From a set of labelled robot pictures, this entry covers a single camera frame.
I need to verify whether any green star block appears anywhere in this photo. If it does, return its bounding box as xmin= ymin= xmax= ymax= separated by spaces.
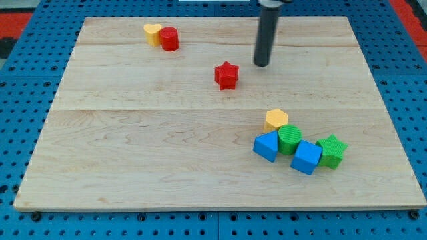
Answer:
xmin=316 ymin=134 xmax=348 ymax=170

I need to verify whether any blue cube block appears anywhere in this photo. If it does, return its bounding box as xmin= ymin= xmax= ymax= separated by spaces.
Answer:
xmin=290 ymin=140 xmax=322 ymax=175

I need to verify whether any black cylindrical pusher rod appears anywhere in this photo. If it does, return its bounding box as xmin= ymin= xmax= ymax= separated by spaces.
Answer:
xmin=253 ymin=0 xmax=282 ymax=67

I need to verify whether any yellow hexagon block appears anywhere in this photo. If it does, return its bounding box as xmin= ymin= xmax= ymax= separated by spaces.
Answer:
xmin=263 ymin=109 xmax=288 ymax=133

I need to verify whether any wooden board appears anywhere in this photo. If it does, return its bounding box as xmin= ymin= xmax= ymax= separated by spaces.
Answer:
xmin=14 ymin=17 xmax=426 ymax=212

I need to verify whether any green cylinder block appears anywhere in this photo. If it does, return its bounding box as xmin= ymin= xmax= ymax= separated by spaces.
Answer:
xmin=278 ymin=125 xmax=302 ymax=155

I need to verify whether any red cylinder block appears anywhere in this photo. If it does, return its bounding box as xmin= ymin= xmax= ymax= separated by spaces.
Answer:
xmin=159 ymin=27 xmax=179 ymax=51

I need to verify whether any yellow heart block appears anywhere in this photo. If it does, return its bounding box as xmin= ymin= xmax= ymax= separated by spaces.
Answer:
xmin=143 ymin=23 xmax=163 ymax=47

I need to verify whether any red star block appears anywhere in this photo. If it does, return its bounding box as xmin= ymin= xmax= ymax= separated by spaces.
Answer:
xmin=214 ymin=61 xmax=239 ymax=91

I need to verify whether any blue triangle block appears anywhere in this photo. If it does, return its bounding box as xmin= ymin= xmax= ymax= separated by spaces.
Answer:
xmin=253 ymin=130 xmax=278 ymax=163

